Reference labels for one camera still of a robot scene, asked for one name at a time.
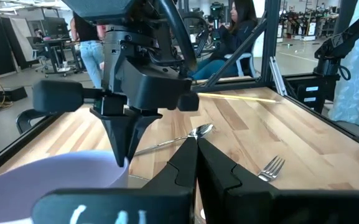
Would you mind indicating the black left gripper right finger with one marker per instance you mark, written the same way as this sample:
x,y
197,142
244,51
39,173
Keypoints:
x,y
229,199

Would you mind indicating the silver metal spoon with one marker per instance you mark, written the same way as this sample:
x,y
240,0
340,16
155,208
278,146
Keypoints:
x,y
199,131

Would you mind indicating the silver metal fork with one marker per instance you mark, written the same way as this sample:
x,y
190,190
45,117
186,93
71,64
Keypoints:
x,y
271,171

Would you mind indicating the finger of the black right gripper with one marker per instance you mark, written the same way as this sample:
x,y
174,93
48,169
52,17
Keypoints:
x,y
118,137
140,127

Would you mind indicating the black diagonal frame brace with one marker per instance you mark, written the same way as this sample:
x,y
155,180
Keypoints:
x,y
235,54

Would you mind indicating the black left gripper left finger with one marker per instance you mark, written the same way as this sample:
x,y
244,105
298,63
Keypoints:
x,y
166,199

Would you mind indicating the round grey placemat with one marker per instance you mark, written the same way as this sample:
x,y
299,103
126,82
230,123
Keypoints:
x,y
137,181

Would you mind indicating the distant seated person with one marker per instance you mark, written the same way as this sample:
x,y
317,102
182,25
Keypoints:
x,y
40,33

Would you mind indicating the white chair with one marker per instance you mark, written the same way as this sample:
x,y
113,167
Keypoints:
x,y
244,59

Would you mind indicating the black workshop desk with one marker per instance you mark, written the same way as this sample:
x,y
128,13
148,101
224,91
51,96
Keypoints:
x,y
58,53

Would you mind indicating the black right arm base block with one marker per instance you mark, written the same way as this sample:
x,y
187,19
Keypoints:
x,y
313,93

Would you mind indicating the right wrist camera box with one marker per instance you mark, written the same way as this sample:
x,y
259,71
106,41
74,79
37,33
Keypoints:
x,y
101,11

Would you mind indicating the yellow chopstick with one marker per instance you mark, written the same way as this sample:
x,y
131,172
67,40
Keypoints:
x,y
238,97

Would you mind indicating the silver aluminium brace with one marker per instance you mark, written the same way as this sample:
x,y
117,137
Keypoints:
x,y
277,76

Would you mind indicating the black curved chair armrest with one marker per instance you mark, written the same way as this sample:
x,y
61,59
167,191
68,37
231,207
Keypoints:
x,y
26,118

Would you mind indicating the black background robot arm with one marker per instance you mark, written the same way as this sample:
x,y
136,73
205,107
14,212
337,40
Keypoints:
x,y
216,18

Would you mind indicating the lavender bowl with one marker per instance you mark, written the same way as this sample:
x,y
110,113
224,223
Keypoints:
x,y
42,183

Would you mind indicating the black vertical frame post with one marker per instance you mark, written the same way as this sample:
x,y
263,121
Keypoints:
x,y
270,37

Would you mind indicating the standing person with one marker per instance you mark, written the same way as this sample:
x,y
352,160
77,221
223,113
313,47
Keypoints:
x,y
90,56

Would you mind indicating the black box on floor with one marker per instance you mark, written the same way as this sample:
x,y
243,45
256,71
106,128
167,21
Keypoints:
x,y
8,94

